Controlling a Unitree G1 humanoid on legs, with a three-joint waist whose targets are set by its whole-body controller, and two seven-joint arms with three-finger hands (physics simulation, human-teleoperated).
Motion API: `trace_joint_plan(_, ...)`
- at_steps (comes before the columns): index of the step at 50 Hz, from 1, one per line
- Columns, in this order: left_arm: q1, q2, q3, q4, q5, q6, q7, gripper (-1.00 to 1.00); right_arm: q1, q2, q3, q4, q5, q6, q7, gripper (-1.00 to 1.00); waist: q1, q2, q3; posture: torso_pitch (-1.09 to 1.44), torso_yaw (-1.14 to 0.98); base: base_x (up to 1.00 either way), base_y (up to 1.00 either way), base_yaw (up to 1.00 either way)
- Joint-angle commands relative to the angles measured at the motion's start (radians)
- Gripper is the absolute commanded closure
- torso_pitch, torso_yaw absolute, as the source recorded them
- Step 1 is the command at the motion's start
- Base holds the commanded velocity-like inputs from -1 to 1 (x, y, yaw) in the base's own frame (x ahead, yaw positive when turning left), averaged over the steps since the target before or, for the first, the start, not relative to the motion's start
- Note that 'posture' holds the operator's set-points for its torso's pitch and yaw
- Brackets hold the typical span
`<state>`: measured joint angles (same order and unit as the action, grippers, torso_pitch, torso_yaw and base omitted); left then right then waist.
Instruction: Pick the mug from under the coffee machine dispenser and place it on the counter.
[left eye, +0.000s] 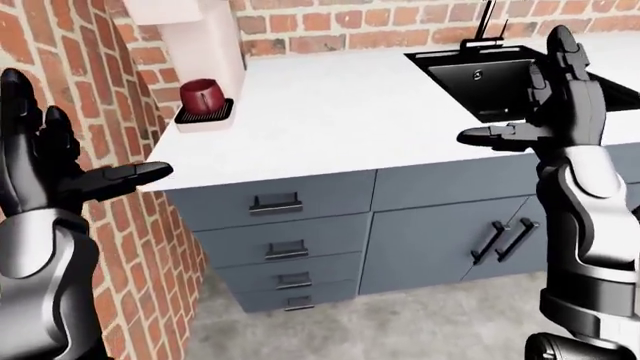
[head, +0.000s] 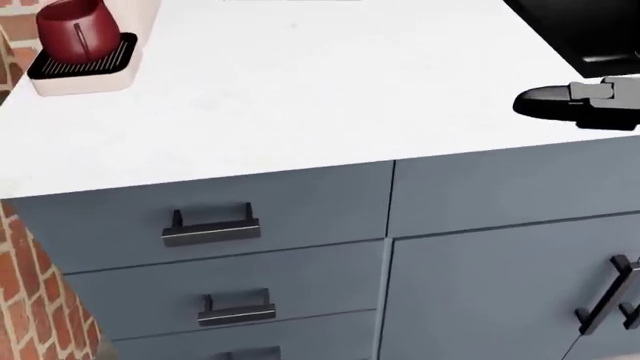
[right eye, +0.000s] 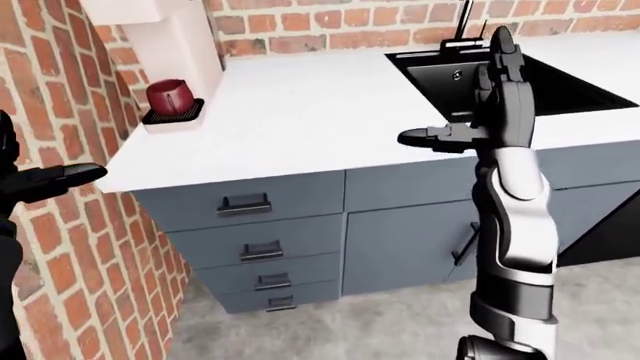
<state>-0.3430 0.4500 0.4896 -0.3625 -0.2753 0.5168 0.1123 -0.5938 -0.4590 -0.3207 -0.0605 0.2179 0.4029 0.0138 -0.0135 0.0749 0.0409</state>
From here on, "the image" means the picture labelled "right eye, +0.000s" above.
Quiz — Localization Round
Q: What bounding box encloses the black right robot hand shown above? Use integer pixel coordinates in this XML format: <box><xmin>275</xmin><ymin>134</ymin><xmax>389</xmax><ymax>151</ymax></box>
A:
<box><xmin>397</xmin><ymin>25</ymin><xmax>537</xmax><ymax>154</ymax></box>

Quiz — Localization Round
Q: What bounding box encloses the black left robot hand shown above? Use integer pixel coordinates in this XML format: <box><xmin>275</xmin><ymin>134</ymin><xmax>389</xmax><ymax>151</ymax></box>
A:
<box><xmin>0</xmin><ymin>110</ymin><xmax>109</xmax><ymax>207</ymax></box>

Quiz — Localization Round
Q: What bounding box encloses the dark red mug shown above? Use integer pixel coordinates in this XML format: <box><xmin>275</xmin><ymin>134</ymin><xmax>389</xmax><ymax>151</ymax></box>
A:
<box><xmin>146</xmin><ymin>78</ymin><xmax>194</xmax><ymax>115</ymax></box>

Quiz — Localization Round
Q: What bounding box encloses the white coffee machine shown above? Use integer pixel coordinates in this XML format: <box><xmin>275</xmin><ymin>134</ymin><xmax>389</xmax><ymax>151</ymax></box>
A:
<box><xmin>79</xmin><ymin>0</ymin><xmax>225</xmax><ymax>135</ymax></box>

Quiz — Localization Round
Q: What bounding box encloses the black kitchen sink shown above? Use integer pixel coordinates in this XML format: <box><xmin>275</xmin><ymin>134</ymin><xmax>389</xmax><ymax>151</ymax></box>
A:
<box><xmin>383</xmin><ymin>47</ymin><xmax>640</xmax><ymax>124</ymax></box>

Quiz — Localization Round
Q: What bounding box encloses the black sink faucet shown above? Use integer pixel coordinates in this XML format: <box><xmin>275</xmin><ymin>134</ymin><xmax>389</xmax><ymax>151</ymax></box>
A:
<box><xmin>440</xmin><ymin>0</ymin><xmax>492</xmax><ymax>57</ymax></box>

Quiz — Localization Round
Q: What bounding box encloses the black drip tray grate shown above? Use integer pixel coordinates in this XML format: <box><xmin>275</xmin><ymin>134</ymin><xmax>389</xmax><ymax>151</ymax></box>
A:
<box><xmin>141</xmin><ymin>97</ymin><xmax>207</xmax><ymax>126</ymax></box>

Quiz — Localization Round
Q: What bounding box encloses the grey cabinet door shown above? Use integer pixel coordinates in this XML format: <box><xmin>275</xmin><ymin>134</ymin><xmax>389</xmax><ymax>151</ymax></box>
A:
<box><xmin>342</xmin><ymin>204</ymin><xmax>484</xmax><ymax>300</ymax></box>

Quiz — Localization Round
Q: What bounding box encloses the grey drawer cabinet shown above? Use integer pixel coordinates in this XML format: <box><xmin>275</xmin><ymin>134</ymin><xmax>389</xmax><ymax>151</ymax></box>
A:
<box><xmin>127</xmin><ymin>168</ymin><xmax>347</xmax><ymax>315</ymax></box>

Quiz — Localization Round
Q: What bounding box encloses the black door handle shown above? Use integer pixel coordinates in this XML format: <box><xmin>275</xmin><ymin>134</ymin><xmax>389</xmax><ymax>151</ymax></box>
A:
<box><xmin>450</xmin><ymin>221</ymin><xmax>480</xmax><ymax>267</ymax></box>

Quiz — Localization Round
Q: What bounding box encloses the black drawer handle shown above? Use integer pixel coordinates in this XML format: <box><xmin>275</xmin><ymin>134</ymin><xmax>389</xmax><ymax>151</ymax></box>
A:
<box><xmin>253</xmin><ymin>272</ymin><xmax>293</xmax><ymax>292</ymax></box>
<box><xmin>265</xmin><ymin>294</ymin><xmax>298</xmax><ymax>313</ymax></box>
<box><xmin>215</xmin><ymin>192</ymin><xmax>274</xmax><ymax>218</ymax></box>
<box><xmin>239</xmin><ymin>239</ymin><xmax>285</xmax><ymax>263</ymax></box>

